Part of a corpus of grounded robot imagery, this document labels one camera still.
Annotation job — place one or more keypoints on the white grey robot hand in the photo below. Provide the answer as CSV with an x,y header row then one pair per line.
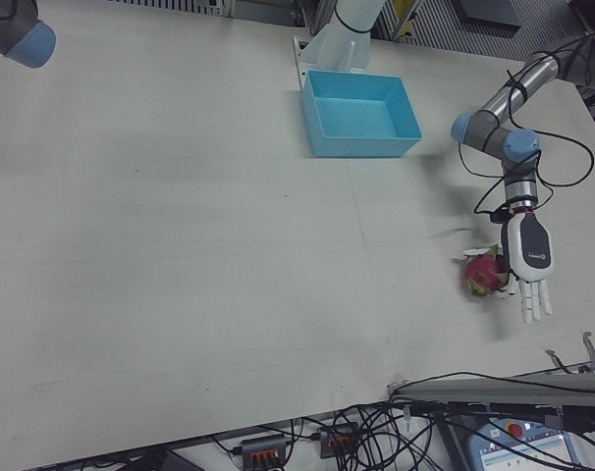
x,y
533,245

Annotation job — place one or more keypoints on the pink dragon fruit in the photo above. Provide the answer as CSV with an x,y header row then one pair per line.
x,y
481,275

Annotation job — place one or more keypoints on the metal grabber clamp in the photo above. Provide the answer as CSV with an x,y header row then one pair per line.
x,y
590,350

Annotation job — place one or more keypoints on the blue grey teach pendant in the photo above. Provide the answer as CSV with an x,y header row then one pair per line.
x,y
523,451

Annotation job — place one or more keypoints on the light blue plastic bin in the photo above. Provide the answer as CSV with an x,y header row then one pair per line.
x,y
356,118

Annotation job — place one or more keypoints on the grey hub with orange plugs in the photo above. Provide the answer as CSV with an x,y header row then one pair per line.
x,y
263,449
339,439

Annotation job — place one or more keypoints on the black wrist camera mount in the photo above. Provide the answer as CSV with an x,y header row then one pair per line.
x,y
500,215

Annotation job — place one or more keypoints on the aluminium profile rail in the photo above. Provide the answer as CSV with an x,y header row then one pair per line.
x,y
499,390

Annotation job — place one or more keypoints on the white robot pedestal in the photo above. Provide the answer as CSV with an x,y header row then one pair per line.
x,y
349,29

